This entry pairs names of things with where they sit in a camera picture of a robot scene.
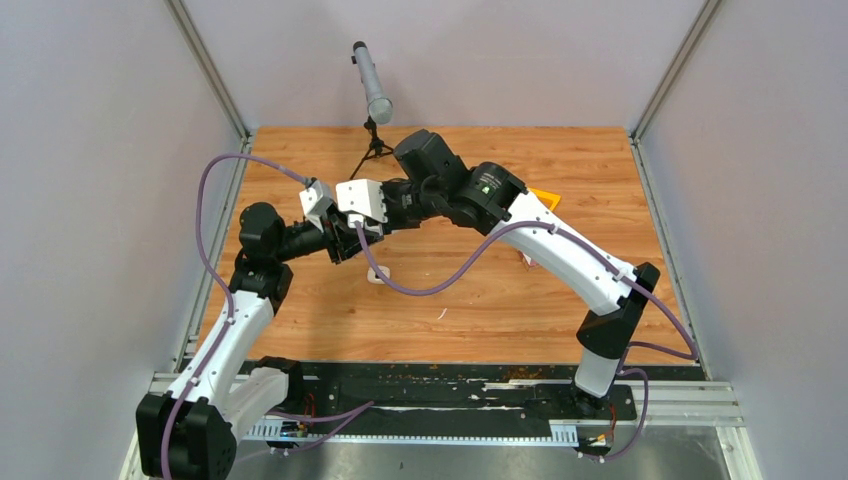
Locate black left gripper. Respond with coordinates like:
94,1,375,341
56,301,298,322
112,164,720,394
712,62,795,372
273,201,384,264

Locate white cable duct strip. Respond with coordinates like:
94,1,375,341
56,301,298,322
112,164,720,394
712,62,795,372
245,417,581,448

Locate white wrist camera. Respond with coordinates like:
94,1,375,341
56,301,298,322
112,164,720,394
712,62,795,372
335,179,388,234
299,178,335,232

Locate black microphone tripod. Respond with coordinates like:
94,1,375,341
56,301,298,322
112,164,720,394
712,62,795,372
349,116,394,180

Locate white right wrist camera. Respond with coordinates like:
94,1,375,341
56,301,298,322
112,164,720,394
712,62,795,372
335,179,388,234

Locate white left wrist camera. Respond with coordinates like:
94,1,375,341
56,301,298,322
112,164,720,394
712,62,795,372
299,178,335,232

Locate yellow triangular plastic frame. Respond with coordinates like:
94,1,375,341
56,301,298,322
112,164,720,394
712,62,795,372
529,188,562,211

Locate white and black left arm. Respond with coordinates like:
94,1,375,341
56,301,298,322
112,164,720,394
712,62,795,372
136,202,361,479

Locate grey microphone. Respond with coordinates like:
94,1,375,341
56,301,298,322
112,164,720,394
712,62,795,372
352,41,393,125

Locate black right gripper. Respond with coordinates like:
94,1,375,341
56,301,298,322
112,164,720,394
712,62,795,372
365,180,443,235

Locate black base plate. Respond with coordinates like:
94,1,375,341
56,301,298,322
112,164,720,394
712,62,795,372
241,359,637,439

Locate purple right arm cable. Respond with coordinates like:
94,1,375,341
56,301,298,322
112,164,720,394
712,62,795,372
354,221,700,462

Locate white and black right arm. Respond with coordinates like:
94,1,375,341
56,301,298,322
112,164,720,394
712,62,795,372
383,129,659,418

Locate white gold-trimmed earbud case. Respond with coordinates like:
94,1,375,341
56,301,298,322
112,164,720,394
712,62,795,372
366,265,391,285

